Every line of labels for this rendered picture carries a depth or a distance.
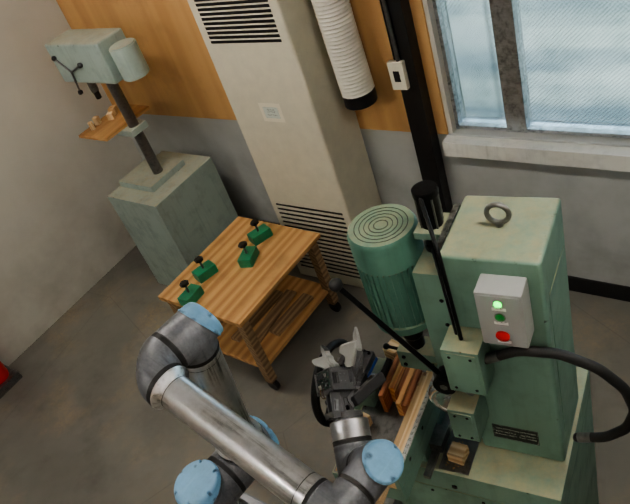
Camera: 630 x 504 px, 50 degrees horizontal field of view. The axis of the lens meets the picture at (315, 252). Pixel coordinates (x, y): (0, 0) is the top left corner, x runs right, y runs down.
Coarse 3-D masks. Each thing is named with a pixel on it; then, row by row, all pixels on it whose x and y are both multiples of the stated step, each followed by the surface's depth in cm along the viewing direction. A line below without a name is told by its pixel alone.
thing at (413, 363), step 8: (424, 336) 191; (400, 344) 192; (400, 352) 190; (408, 352) 189; (424, 352) 187; (432, 352) 186; (400, 360) 193; (408, 360) 191; (416, 360) 189; (432, 360) 186; (416, 368) 192; (424, 368) 190
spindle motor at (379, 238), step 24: (360, 216) 169; (384, 216) 166; (408, 216) 163; (360, 240) 162; (384, 240) 159; (408, 240) 159; (360, 264) 165; (384, 264) 160; (408, 264) 162; (384, 288) 166; (408, 288) 166; (384, 312) 173; (408, 312) 171
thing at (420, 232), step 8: (416, 184) 152; (424, 184) 151; (432, 184) 150; (416, 192) 150; (424, 192) 149; (432, 192) 148; (416, 200) 150; (424, 200) 149; (432, 200) 149; (416, 208) 152; (432, 208) 150; (440, 208) 153; (432, 216) 152; (440, 216) 153; (424, 224) 154; (432, 224) 153; (440, 224) 154; (416, 232) 155; (424, 232) 154; (440, 232) 153; (424, 240) 158; (432, 248) 158
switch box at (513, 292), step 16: (480, 288) 141; (496, 288) 140; (512, 288) 139; (528, 288) 141; (480, 304) 143; (512, 304) 139; (528, 304) 142; (480, 320) 146; (496, 320) 144; (512, 320) 142; (528, 320) 143; (512, 336) 145; (528, 336) 144
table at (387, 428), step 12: (372, 408) 199; (396, 408) 196; (372, 420) 196; (384, 420) 194; (396, 420) 193; (432, 420) 193; (372, 432) 192; (384, 432) 191; (396, 432) 190; (432, 432) 193; (420, 444) 185; (420, 456) 186; (408, 480) 179; (396, 492) 178; (408, 492) 180
